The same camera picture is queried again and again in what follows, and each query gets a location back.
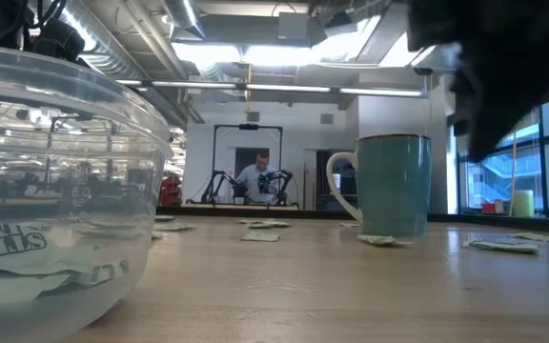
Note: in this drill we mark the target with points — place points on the silver ventilation duct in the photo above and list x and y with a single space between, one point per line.
112 52

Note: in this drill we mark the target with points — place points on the pale green printed sweetener packet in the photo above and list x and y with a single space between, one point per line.
379 240
260 225
250 221
541 237
260 236
351 225
17 288
503 247
172 227
7 240

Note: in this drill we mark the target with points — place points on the green-bordered white sweetener packet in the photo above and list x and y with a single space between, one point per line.
156 236
281 224

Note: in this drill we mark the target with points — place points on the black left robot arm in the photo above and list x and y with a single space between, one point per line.
57 40

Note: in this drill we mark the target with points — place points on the black background robot arm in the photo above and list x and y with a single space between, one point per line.
221 174
281 174

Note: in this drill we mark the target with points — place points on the black aluminium table frame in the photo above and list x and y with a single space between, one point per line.
217 214

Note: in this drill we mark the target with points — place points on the grey wall vent grille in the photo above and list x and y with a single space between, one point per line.
327 119
252 116

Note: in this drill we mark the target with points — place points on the long ceiling light strip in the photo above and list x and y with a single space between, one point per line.
284 88

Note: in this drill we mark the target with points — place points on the small red box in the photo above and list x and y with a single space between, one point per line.
489 208

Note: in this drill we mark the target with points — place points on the grey ceiling box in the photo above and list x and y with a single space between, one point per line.
293 26

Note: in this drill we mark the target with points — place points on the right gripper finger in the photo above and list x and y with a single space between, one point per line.
489 109

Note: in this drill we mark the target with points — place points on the small white box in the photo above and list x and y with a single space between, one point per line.
498 207

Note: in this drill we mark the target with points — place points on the dark cabinet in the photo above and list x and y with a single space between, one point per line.
319 181

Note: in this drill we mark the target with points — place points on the pale green cylinder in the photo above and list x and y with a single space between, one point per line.
523 204

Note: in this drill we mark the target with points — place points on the clear plastic container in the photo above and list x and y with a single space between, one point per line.
65 143

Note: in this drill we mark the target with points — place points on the person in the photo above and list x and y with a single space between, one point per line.
255 178

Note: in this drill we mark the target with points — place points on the black background gantry frame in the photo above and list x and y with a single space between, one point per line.
248 127

